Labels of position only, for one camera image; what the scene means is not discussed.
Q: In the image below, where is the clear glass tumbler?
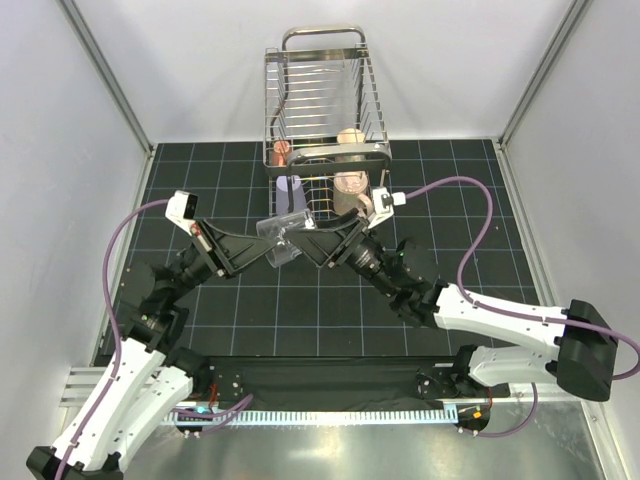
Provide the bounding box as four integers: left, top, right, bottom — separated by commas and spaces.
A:
256, 209, 315, 268

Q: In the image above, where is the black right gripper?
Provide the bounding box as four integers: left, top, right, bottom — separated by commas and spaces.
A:
284, 208, 400, 298

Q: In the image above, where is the right aluminium frame post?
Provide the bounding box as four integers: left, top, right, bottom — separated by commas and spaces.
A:
497, 0, 592, 150

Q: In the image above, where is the aluminium frame post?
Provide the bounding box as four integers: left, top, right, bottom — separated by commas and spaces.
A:
497, 0, 592, 150
56, 0, 153, 156

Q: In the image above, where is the white slotted cable duct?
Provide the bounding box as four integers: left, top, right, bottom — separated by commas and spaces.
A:
164, 405, 460, 427

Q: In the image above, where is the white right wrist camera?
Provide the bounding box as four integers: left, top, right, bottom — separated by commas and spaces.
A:
367, 187, 407, 230

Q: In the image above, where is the lilac plastic cup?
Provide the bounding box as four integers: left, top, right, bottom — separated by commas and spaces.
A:
275, 175, 306, 215

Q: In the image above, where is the tan mug lilac inside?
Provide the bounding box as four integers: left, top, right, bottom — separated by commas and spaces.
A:
333, 171, 373, 216

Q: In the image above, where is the steel wire dish rack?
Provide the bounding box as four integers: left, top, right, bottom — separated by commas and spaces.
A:
263, 25, 392, 222

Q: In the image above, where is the left aluminium frame post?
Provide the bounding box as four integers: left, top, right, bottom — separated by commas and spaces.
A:
56, 0, 153, 156

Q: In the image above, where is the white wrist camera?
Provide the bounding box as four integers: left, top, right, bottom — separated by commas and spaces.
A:
164, 190, 198, 235
367, 187, 407, 230

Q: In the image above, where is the pink ceramic mug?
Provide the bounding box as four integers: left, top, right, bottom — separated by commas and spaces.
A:
270, 140, 291, 167

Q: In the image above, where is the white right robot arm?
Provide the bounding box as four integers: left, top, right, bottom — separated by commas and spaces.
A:
284, 212, 618, 402

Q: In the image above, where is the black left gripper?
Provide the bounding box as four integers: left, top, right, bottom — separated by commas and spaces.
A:
162, 217, 277, 304

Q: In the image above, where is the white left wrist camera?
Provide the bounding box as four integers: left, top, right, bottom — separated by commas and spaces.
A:
164, 190, 198, 235

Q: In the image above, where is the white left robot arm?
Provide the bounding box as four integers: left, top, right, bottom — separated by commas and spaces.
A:
26, 220, 277, 479

